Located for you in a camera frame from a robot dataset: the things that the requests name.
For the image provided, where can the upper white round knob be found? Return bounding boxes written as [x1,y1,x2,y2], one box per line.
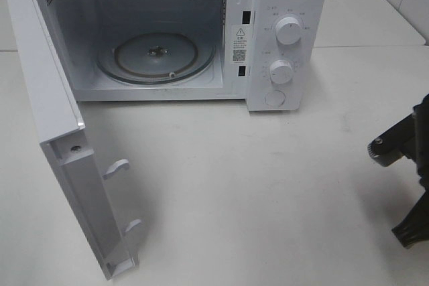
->
[275,15,304,45]

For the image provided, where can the white microwave oven body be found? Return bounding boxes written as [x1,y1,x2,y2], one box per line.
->
[46,0,324,112]

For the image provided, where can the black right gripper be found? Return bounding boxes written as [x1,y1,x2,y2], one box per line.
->
[391,95,428,248]

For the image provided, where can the round white door button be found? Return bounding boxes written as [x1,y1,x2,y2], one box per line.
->
[265,90,286,107]

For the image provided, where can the lower white round knob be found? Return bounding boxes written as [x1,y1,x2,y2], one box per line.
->
[269,60,294,84]

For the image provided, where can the white microwave door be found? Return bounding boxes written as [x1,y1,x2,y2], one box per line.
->
[7,0,141,279]

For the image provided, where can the white round knob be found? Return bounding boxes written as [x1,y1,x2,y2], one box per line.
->
[275,15,304,45]
[269,60,294,84]

